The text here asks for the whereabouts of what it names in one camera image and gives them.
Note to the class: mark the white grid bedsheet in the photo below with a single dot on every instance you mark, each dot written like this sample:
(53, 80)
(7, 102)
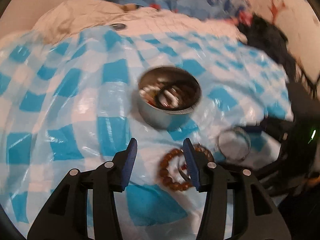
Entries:
(147, 20)

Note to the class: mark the silver tin lid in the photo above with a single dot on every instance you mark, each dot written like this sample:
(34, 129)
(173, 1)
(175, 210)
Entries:
(118, 26)

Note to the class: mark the round silver metal tin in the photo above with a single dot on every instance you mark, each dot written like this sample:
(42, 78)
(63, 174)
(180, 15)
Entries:
(159, 118)

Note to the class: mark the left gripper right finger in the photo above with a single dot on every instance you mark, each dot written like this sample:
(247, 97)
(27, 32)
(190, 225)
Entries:
(255, 216)

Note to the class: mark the blue checkered plastic sheet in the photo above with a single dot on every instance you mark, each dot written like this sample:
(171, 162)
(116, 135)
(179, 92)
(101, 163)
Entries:
(71, 105)

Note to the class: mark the white striped pillow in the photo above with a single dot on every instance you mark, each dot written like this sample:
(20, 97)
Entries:
(73, 16)

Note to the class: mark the black clothing pile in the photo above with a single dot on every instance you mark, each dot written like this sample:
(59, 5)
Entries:
(267, 37)

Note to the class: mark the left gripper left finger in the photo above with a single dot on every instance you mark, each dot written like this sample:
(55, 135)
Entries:
(64, 215)

